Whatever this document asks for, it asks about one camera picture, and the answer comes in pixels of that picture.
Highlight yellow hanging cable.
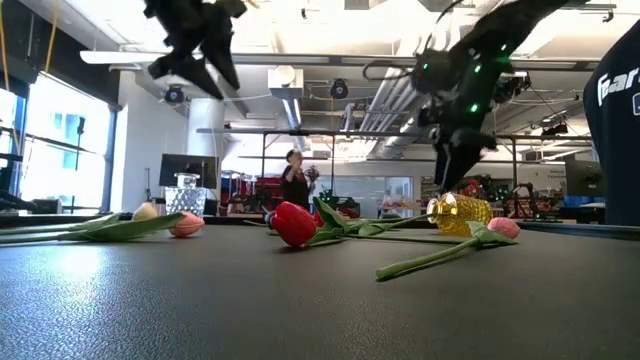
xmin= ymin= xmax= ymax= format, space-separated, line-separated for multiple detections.
xmin=0 ymin=0 xmax=11 ymax=94
xmin=43 ymin=0 xmax=62 ymax=75

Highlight round black ceiling lamp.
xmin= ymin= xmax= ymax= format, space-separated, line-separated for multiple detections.
xmin=164 ymin=83 xmax=186 ymax=106
xmin=329 ymin=78 xmax=350 ymax=100

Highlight salmon pink artificial tulip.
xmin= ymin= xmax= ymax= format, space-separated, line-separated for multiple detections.
xmin=0 ymin=210 xmax=206 ymax=246

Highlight red artificial tulip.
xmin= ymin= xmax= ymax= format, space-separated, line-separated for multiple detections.
xmin=269 ymin=200 xmax=436 ymax=250
xmin=310 ymin=196 xmax=435 ymax=236

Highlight white ceiling box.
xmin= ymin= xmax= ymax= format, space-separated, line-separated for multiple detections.
xmin=267 ymin=65 xmax=305 ymax=100

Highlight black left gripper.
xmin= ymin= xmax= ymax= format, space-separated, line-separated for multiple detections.
xmin=144 ymin=0 xmax=249 ymax=101

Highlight long overhead light bar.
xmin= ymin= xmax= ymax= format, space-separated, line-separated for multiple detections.
xmin=79 ymin=49 xmax=601 ymax=72

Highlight red storage bins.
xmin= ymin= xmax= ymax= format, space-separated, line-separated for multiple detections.
xmin=253 ymin=174 xmax=284 ymax=212

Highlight yellow glass vase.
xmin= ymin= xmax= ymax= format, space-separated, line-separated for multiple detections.
xmin=426 ymin=192 xmax=495 ymax=238

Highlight pale pink artificial tulip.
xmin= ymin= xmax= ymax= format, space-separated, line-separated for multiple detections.
xmin=375 ymin=216 xmax=521 ymax=282

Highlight cream artificial tulip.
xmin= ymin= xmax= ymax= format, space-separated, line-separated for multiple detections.
xmin=0 ymin=202 xmax=159 ymax=237

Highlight silver ventilation duct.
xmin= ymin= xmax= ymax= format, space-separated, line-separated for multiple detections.
xmin=359 ymin=19 xmax=531 ymax=161

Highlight black metal rack frame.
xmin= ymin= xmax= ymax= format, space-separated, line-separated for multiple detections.
xmin=197 ymin=127 xmax=594 ymax=217

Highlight thin black tripod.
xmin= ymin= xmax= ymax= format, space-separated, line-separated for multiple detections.
xmin=143 ymin=167 xmax=157 ymax=216

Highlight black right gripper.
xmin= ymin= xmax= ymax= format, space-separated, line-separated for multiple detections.
xmin=430 ymin=117 xmax=499 ymax=194

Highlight black computer monitor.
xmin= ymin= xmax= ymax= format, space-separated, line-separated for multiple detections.
xmin=564 ymin=159 xmax=601 ymax=197
xmin=158 ymin=153 xmax=220 ymax=190

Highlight black track spotlight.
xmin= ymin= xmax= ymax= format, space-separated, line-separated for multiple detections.
xmin=499 ymin=73 xmax=532 ymax=104

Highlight clear glass vase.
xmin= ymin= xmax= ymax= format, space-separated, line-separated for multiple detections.
xmin=164 ymin=172 xmax=208 ymax=217

